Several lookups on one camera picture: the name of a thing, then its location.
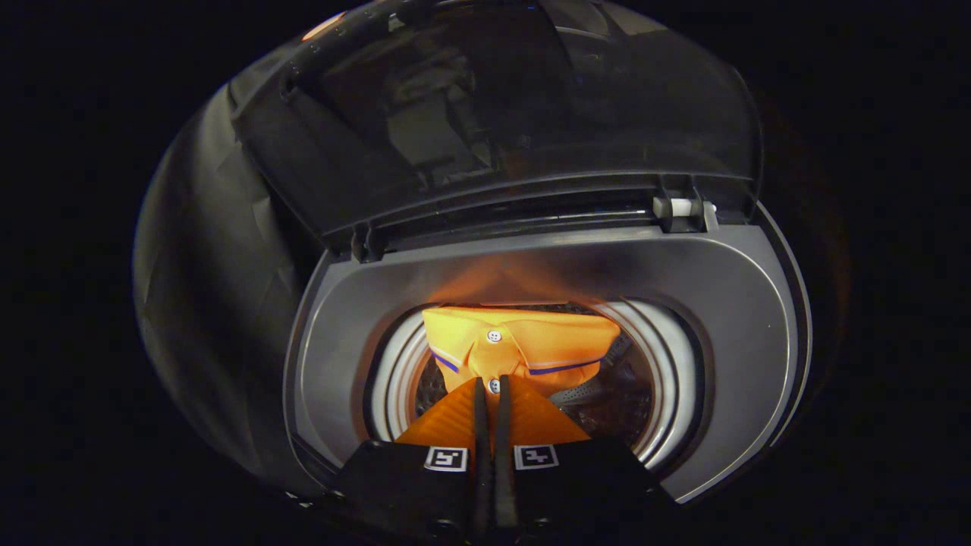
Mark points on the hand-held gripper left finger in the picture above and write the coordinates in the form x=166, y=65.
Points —
x=479, y=425

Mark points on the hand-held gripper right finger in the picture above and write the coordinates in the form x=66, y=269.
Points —
x=502, y=425

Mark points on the yellow polo shirt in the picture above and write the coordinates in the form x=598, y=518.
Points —
x=546, y=341

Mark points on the grey washing machine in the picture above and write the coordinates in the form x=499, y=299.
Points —
x=728, y=303

